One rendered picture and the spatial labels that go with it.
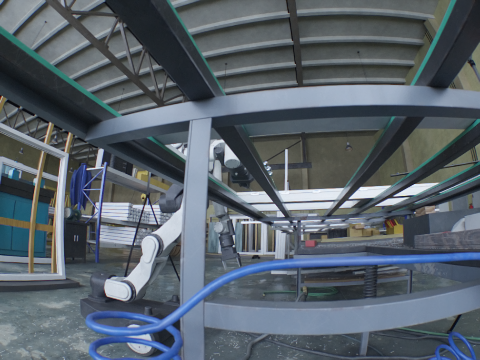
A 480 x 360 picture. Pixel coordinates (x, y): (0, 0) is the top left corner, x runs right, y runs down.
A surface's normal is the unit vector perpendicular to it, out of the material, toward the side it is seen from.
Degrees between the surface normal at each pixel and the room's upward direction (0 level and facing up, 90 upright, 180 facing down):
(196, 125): 90
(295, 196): 90
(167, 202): 113
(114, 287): 90
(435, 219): 90
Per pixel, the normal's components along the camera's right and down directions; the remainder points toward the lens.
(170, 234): -0.17, -0.25
